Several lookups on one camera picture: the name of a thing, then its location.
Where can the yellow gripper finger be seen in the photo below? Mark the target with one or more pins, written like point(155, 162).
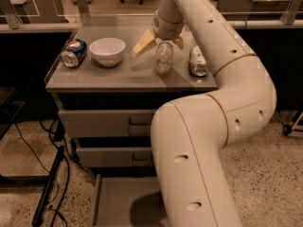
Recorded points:
point(145, 43)
point(179, 42)

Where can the black bar on floor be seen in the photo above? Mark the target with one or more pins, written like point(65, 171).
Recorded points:
point(38, 216)

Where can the wheeled cart base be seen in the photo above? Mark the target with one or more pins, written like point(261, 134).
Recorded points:
point(295, 127)

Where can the grey top drawer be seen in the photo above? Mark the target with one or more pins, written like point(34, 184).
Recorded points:
point(106, 123)

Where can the grey middle drawer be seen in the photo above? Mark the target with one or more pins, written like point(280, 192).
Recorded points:
point(115, 157)

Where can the white ceramic bowl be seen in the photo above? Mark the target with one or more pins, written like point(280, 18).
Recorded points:
point(107, 51)

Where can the grey drawer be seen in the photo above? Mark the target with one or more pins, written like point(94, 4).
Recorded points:
point(115, 157)
point(127, 202)
point(106, 123)

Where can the blue pepsi can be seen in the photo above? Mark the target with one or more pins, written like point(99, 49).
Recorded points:
point(74, 53)

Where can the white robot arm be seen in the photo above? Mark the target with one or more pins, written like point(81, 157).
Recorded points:
point(187, 133)

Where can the grey bottom drawer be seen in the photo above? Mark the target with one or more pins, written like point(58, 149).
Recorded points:
point(127, 202)

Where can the clear plastic water bottle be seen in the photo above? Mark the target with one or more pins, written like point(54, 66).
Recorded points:
point(163, 58)

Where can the grey drawer cabinet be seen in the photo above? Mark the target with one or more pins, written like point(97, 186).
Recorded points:
point(130, 85)

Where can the dark side table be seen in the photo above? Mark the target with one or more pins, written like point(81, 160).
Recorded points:
point(10, 107)

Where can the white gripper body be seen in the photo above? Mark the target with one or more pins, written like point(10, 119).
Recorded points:
point(167, 29)

